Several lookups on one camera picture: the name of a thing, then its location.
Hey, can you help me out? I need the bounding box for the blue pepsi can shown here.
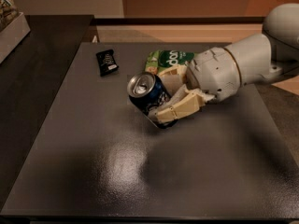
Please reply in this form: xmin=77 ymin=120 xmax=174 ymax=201
xmin=127 ymin=72 xmax=176 ymax=129

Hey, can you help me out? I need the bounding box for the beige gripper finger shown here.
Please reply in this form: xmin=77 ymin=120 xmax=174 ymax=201
xmin=149 ymin=85 xmax=215 ymax=124
xmin=158 ymin=64 xmax=187 ymax=96

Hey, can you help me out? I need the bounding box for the white box with snacks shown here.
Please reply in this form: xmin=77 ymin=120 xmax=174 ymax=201
xmin=0 ymin=0 xmax=31 ymax=63

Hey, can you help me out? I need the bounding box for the green chip bag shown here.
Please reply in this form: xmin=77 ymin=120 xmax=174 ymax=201
xmin=145 ymin=49 xmax=196 ymax=75

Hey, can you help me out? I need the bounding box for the black snack bar wrapper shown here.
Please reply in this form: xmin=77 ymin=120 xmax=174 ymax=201
xmin=96 ymin=49 xmax=119 ymax=77

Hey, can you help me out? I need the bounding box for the dark wooden side table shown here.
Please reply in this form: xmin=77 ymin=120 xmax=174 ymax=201
xmin=0 ymin=15 xmax=93 ymax=210

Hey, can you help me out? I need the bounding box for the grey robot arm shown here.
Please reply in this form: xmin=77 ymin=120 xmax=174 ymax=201
xmin=149 ymin=4 xmax=299 ymax=125

